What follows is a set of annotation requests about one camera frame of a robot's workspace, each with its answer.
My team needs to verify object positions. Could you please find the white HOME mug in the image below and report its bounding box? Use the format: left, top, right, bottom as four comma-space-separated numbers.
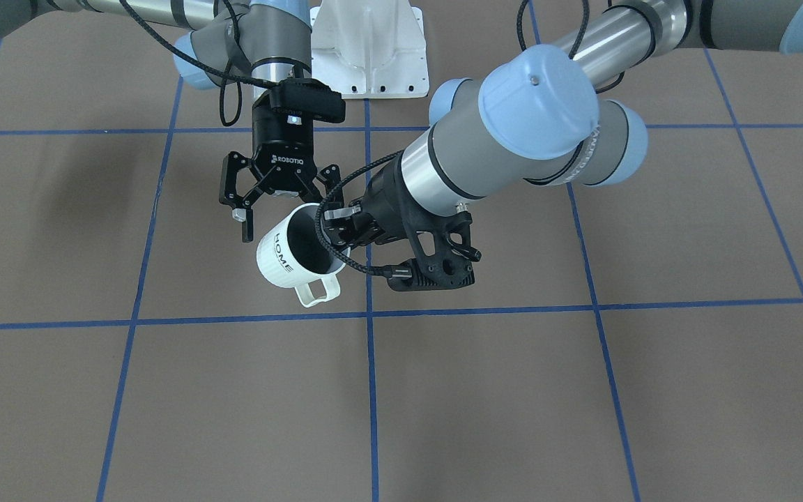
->
256, 203, 346, 307

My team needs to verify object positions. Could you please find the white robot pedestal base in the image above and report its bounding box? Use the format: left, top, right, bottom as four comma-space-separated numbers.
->
309, 1, 430, 100

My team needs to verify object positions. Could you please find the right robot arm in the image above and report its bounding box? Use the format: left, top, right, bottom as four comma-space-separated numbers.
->
0, 1, 346, 242

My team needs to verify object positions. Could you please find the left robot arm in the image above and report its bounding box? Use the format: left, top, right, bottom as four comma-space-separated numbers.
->
319, 1, 803, 260

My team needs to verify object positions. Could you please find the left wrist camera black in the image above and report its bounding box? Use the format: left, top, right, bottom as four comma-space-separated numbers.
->
388, 208, 482, 292

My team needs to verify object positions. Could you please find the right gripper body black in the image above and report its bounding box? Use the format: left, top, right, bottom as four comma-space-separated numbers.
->
252, 98, 319, 197

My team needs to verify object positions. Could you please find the brown paper table mat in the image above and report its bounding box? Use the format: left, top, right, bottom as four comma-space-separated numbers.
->
0, 13, 803, 501

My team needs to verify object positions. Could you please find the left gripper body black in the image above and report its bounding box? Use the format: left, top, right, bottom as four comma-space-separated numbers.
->
356, 163, 412, 245

